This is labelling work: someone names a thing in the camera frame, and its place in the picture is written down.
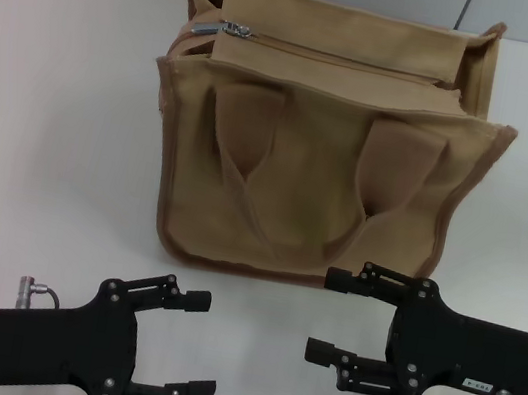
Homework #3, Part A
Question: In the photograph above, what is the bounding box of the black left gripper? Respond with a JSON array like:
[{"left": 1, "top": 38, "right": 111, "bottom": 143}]
[{"left": 0, "top": 245, "right": 234, "bottom": 395}]

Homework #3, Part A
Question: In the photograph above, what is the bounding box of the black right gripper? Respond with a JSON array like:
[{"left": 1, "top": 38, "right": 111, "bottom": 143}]
[{"left": 298, "top": 254, "right": 528, "bottom": 395}]

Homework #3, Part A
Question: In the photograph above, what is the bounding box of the khaki canvas food bag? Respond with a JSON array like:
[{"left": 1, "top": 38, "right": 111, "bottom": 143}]
[{"left": 123, "top": 0, "right": 528, "bottom": 317}]

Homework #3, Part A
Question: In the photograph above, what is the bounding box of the silver metal zipper pull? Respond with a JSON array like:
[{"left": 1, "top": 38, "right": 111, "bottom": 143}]
[{"left": 188, "top": 14, "right": 256, "bottom": 46}]

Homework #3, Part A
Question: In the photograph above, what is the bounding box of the left arm grey connector cable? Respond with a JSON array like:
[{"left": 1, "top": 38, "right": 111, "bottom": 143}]
[{"left": 14, "top": 273, "right": 64, "bottom": 315}]

